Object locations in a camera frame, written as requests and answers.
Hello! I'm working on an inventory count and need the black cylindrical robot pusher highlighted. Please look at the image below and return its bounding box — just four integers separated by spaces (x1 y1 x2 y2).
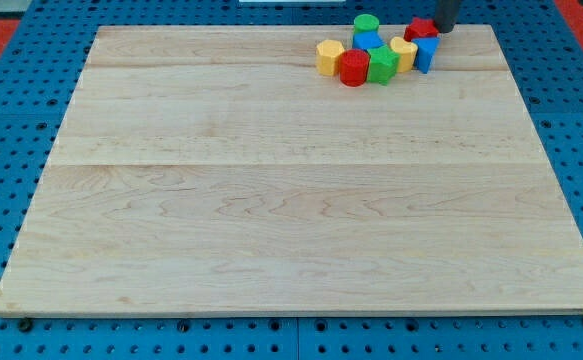
433 0 462 33

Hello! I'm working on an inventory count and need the yellow hexagon block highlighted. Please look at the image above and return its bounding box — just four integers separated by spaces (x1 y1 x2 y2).
315 39 345 76

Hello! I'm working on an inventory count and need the green star block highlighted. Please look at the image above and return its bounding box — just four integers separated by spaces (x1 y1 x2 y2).
367 45 400 85

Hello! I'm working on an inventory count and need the blue cube block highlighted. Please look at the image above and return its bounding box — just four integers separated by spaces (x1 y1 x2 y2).
352 31 384 51

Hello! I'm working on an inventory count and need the light wooden board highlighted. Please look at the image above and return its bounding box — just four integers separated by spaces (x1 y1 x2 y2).
0 25 583 318

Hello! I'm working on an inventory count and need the blue triangle block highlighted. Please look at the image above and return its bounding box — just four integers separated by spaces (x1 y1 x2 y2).
412 37 440 74

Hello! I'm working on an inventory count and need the yellow heart block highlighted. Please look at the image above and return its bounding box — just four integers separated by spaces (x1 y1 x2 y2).
389 36 418 73

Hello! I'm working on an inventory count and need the green cylinder block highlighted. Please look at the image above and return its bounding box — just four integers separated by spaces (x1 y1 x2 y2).
353 13 380 35

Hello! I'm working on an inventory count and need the red cylinder block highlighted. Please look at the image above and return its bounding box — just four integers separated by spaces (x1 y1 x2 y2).
340 49 370 87

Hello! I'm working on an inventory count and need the red star block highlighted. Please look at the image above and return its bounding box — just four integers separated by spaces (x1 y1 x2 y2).
404 17 439 42

